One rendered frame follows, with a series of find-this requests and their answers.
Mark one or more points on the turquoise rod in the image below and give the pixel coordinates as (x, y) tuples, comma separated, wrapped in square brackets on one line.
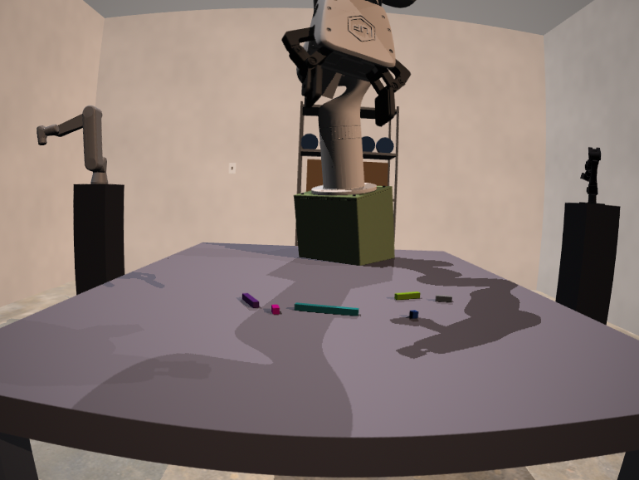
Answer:
[(340, 310)]

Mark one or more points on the purple rod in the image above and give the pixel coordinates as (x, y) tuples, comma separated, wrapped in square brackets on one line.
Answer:
[(250, 300)]

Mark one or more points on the lime green rod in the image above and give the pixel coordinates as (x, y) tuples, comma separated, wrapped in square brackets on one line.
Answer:
[(407, 295)]

